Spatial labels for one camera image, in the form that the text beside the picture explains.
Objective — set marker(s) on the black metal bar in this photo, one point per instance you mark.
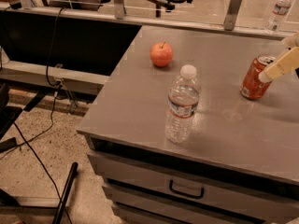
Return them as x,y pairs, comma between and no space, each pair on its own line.
60,210

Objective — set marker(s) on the clear water bottle on table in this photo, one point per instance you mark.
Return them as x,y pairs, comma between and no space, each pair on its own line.
182,101

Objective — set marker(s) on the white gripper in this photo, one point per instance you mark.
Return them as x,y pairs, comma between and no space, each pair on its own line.
282,65

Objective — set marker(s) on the red coke can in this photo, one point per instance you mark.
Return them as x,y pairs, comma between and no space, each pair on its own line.
252,88

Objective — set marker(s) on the grey drawer cabinet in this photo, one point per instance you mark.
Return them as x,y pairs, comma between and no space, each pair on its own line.
245,154

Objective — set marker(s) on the metal railing frame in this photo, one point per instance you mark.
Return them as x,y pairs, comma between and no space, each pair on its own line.
199,15

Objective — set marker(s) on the black drawer handle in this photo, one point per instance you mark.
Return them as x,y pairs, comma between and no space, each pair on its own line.
196,194

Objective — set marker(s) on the clear water bottle in background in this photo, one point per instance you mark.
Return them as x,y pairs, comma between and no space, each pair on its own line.
278,15

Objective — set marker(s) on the red apple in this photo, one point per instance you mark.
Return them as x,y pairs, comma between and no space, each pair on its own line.
161,54

